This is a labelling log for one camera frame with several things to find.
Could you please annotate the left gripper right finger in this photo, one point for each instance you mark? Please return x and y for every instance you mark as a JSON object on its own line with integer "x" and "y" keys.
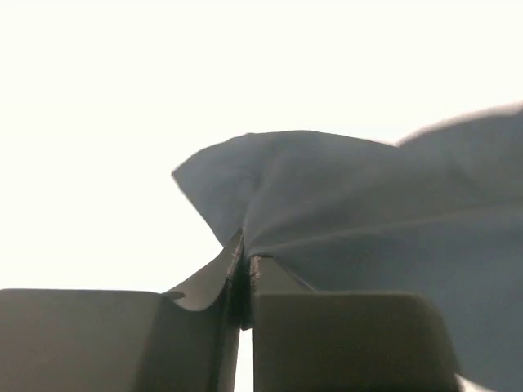
{"x": 345, "y": 341}

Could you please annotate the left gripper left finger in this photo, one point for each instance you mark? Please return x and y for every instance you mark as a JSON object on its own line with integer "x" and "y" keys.
{"x": 185, "y": 339}

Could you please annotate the dark navy shorts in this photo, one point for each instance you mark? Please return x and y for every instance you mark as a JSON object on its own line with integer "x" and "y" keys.
{"x": 439, "y": 214}

